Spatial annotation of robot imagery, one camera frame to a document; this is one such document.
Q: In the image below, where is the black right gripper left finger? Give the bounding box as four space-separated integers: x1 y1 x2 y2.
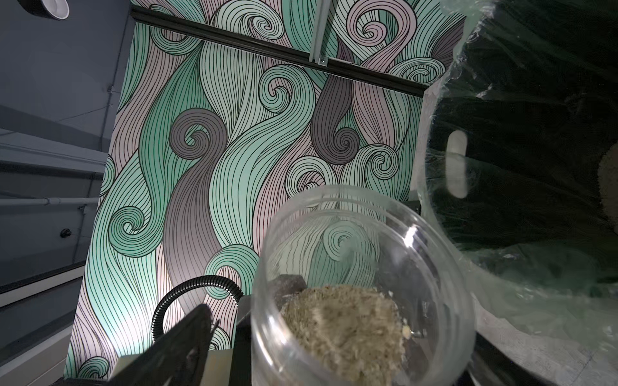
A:
103 303 218 386

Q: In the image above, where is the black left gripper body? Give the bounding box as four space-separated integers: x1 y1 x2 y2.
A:
236 274 307 327

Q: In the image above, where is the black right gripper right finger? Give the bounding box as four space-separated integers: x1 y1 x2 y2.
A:
468 333 555 386

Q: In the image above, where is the red-lidded oatmeal jar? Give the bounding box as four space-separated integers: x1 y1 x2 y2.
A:
251 184 475 385

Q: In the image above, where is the black bin with green liner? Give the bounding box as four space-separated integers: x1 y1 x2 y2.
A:
421 1 617 353

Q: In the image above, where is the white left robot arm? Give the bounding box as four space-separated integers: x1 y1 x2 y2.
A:
151 274 308 341

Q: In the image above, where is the oatmeal pile in bin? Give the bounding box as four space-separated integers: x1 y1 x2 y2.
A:
597 143 617 225

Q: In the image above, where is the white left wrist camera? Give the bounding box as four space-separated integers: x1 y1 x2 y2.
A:
108 349 233 385

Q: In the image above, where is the aluminium wall rail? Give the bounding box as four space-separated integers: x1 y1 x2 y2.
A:
309 0 332 67

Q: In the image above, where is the black corner frame post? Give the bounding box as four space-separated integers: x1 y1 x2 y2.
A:
130 5 428 97

